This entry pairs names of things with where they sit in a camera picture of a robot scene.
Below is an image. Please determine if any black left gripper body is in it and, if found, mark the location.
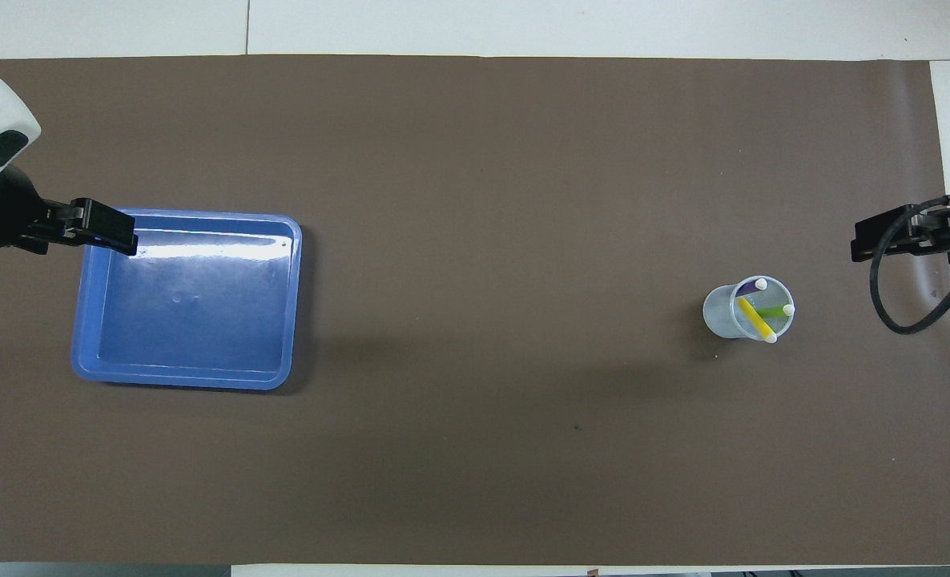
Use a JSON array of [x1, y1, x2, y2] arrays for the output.
[[0, 164, 47, 253]]

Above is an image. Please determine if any yellow marker pen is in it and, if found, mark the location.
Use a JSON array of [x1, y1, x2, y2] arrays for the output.
[[738, 298, 779, 344]]

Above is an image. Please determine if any blue plastic tray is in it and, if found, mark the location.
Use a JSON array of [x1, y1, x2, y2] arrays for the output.
[[70, 208, 304, 392]]

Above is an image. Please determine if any clear plastic cup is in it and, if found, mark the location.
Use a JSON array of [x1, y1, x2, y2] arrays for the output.
[[702, 276, 796, 344]]

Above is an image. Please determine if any brown table mat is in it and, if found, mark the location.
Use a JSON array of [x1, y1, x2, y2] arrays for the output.
[[0, 54, 950, 567]]

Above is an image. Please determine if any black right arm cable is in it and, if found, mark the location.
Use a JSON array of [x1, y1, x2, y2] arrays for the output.
[[870, 195, 950, 335]]

